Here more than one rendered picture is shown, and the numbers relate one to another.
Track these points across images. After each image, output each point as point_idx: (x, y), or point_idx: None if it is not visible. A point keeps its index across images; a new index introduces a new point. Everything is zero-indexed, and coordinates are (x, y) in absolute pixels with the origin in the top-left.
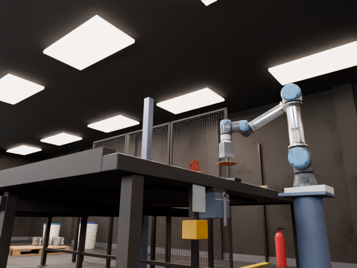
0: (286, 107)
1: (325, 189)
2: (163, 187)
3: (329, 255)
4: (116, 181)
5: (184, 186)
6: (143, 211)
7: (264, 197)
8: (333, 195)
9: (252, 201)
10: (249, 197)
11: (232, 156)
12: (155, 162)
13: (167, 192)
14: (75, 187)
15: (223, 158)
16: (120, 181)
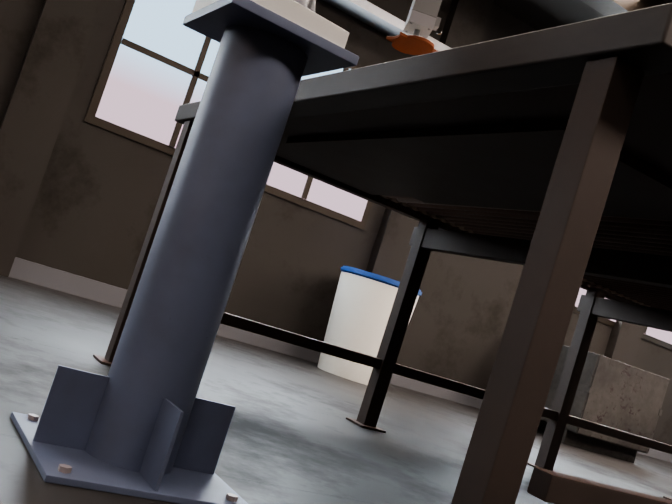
0: None
1: (192, 10)
2: (291, 140)
3: (171, 189)
4: (288, 149)
5: (290, 128)
6: (629, 266)
7: (348, 94)
8: (223, 1)
9: (529, 130)
10: (440, 113)
11: (408, 19)
12: (196, 102)
13: (342, 154)
14: (394, 191)
15: (423, 34)
16: (286, 147)
